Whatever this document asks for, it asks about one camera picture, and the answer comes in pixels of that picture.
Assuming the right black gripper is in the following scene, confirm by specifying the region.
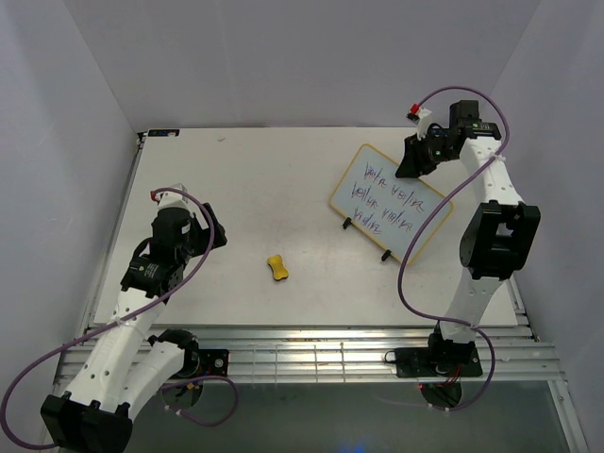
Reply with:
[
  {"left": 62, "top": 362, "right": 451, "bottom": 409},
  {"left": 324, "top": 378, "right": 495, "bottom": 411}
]
[{"left": 394, "top": 130, "right": 456, "bottom": 178}]

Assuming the yellow-framed small whiteboard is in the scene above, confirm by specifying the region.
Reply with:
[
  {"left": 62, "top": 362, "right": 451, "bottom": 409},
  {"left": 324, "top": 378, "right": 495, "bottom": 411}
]
[{"left": 329, "top": 143, "right": 445, "bottom": 261}]

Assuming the yellow whiteboard eraser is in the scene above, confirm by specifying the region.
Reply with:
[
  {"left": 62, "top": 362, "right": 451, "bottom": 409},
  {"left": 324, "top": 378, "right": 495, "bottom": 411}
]
[{"left": 267, "top": 254, "right": 289, "bottom": 281}]

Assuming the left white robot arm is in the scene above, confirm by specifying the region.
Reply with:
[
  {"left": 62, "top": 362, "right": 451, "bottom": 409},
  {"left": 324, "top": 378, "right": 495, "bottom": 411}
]
[{"left": 41, "top": 194, "right": 227, "bottom": 452}]

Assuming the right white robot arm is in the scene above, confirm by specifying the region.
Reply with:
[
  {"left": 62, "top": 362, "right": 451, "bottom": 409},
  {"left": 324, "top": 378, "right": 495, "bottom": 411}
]
[{"left": 394, "top": 100, "right": 541, "bottom": 378}]

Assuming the blue corner label left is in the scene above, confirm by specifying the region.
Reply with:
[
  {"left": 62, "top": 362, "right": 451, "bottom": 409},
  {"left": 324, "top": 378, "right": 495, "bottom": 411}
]
[{"left": 147, "top": 128, "right": 180, "bottom": 138}]

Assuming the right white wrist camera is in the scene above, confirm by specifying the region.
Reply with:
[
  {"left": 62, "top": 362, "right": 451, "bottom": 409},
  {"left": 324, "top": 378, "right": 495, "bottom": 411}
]
[{"left": 407, "top": 104, "right": 433, "bottom": 141}]

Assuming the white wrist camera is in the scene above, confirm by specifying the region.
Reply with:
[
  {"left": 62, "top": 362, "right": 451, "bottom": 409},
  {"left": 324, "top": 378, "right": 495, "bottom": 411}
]
[
  {"left": 407, "top": 104, "right": 433, "bottom": 141},
  {"left": 151, "top": 183, "right": 189, "bottom": 210}
]

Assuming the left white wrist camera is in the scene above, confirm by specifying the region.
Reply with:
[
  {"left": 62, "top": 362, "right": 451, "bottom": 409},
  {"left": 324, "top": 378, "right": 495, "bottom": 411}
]
[{"left": 151, "top": 183, "right": 189, "bottom": 210}]

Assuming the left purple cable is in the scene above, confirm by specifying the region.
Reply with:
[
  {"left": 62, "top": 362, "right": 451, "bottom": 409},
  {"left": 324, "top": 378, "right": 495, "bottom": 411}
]
[{"left": 0, "top": 187, "right": 240, "bottom": 449}]

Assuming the purple cable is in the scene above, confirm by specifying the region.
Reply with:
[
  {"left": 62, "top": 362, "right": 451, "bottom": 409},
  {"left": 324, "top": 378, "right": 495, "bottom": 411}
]
[
  {"left": 0, "top": 187, "right": 240, "bottom": 449},
  {"left": 377, "top": 86, "right": 512, "bottom": 412}
]

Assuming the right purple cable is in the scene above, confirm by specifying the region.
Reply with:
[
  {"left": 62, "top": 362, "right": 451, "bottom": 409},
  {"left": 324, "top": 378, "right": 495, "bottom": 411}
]
[{"left": 377, "top": 86, "right": 512, "bottom": 412}]

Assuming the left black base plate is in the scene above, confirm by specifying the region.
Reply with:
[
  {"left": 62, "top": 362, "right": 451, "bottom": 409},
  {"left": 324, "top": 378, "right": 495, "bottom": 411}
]
[{"left": 176, "top": 349, "right": 229, "bottom": 379}]

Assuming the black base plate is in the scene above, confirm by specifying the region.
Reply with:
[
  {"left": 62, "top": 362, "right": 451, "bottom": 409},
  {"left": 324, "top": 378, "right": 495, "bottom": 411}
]
[
  {"left": 176, "top": 349, "right": 229, "bottom": 379},
  {"left": 384, "top": 347, "right": 483, "bottom": 378}
]

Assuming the aluminium rail frame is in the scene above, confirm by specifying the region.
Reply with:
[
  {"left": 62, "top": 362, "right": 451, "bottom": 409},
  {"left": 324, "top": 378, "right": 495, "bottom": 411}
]
[{"left": 54, "top": 325, "right": 565, "bottom": 386}]

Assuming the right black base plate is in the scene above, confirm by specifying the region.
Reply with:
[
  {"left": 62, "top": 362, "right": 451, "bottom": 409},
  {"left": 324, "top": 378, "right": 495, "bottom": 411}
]
[{"left": 384, "top": 347, "right": 483, "bottom": 378}]

